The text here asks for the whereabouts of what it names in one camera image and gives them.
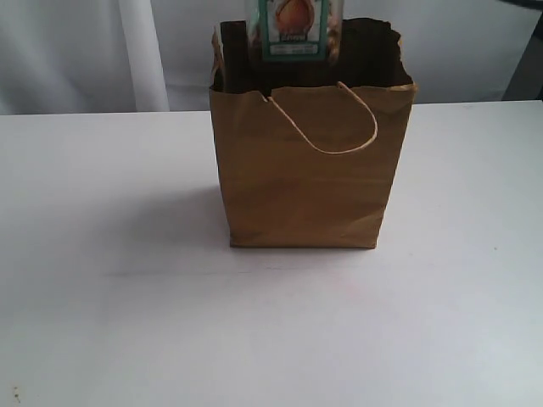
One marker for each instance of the clear jar with gold lid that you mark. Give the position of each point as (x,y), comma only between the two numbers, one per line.
(294,31)

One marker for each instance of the brown paper bag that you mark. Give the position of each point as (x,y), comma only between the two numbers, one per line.
(307,152)

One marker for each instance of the white backdrop curtain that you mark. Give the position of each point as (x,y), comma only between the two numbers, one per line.
(60,57)

